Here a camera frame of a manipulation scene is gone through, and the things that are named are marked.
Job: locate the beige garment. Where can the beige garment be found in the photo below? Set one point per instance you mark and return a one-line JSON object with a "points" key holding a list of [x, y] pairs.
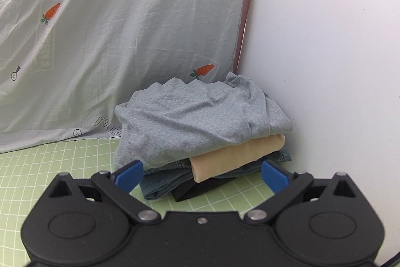
{"points": [[231, 157]]}

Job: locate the blue jeans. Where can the blue jeans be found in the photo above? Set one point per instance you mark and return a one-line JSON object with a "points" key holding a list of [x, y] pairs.
{"points": [[159, 184]]}

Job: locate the black garment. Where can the black garment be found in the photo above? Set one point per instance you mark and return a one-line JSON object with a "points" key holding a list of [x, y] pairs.
{"points": [[200, 190]]}

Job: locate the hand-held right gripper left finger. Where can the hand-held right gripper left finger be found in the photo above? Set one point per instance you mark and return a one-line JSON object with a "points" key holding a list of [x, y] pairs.
{"points": [[128, 174]]}

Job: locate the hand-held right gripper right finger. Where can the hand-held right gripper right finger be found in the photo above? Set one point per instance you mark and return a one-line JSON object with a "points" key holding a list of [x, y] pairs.
{"points": [[275, 176]]}

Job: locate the green checked bed sheet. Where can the green checked bed sheet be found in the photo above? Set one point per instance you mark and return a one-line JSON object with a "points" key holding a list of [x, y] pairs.
{"points": [[37, 163]]}

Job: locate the grey hoodie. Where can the grey hoodie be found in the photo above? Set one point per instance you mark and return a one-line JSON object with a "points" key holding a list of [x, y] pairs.
{"points": [[193, 120]]}

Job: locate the carrot print grey sheet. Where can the carrot print grey sheet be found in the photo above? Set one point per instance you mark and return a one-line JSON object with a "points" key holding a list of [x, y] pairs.
{"points": [[125, 35]]}

